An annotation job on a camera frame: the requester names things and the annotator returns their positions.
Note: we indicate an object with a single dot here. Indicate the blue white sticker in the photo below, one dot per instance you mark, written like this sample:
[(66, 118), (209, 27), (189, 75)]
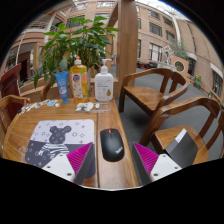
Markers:
[(52, 102)]

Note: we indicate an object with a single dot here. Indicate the black computer mouse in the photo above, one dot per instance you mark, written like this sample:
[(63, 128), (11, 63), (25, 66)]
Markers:
[(112, 145)]

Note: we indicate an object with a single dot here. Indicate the bear print mouse pad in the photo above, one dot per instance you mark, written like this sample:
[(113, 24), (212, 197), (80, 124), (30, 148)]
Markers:
[(43, 133)]

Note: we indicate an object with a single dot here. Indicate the dark red lectern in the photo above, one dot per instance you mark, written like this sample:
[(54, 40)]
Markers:
[(11, 81)]

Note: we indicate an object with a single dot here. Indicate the white pump bottle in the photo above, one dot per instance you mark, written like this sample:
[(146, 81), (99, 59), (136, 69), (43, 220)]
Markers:
[(104, 86)]

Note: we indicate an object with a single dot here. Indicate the blue tube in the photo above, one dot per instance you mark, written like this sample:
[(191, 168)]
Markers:
[(62, 85)]

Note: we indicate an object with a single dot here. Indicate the grey box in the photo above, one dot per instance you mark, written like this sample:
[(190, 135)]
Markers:
[(183, 148)]

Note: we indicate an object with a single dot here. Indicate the wooden pillar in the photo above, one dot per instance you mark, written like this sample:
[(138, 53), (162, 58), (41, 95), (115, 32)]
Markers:
[(127, 50)]

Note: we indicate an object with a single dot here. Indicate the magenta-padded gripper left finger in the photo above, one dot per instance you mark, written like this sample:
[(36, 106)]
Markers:
[(60, 165)]

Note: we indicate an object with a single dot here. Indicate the orange dish soap bottle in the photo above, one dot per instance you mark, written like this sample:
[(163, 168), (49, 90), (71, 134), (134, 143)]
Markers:
[(79, 83)]

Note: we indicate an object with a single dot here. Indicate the green potted plant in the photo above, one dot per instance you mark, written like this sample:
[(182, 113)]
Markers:
[(76, 40)]

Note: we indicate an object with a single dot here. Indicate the wooden armchair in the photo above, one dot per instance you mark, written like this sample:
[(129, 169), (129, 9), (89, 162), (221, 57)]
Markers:
[(173, 110), (46, 90), (146, 96), (10, 100)]

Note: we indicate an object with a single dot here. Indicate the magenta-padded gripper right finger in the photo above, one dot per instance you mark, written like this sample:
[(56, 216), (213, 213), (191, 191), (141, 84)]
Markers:
[(165, 165)]

